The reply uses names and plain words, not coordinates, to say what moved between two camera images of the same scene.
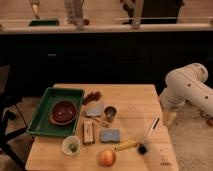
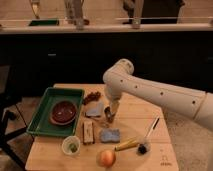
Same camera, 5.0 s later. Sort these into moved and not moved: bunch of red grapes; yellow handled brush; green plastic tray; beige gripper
Moved: beige gripper
Not moved: yellow handled brush; bunch of red grapes; green plastic tray
